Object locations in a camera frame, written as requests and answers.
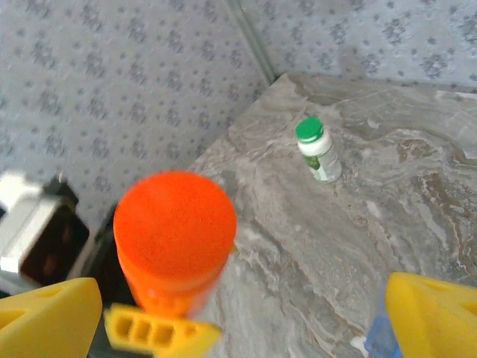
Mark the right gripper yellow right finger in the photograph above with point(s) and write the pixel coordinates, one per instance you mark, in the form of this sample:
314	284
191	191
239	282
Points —
436	320

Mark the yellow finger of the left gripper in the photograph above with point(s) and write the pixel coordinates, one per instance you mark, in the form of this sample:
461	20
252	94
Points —
233	248
179	339

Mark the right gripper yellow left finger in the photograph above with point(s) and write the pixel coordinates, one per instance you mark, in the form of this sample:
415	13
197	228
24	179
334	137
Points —
48	320

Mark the orange pill bottle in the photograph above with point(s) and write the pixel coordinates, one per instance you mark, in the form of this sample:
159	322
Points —
175	223

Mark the white bottle with green cap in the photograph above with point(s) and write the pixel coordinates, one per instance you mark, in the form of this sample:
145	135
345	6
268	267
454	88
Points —
320	156

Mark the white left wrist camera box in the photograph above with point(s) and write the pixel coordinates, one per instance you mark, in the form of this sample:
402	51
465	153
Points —
37	223

